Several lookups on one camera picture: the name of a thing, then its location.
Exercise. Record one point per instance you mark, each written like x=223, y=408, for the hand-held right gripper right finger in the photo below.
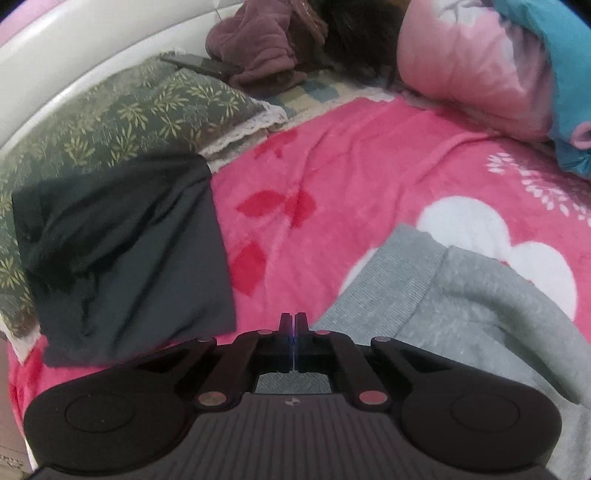
x=301, y=341

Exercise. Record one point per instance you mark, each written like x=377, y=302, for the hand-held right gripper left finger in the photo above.
x=287, y=341

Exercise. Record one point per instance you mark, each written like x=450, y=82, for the grey hoodie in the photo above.
x=461, y=332

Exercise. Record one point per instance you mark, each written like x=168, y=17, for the black garment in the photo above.
x=129, y=254

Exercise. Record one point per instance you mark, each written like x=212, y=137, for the pink floral blanket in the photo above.
x=351, y=161

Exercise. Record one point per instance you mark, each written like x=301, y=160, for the checked bed sheet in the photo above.
x=318, y=90

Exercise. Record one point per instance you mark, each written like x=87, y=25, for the green leaf-pattern pillow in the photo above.
x=138, y=106

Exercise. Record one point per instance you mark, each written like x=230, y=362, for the maroon fleece garment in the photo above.
x=263, y=41

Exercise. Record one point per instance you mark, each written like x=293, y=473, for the pink and blue quilt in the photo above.
x=485, y=69

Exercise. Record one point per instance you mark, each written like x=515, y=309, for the white and pink headboard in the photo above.
x=69, y=55

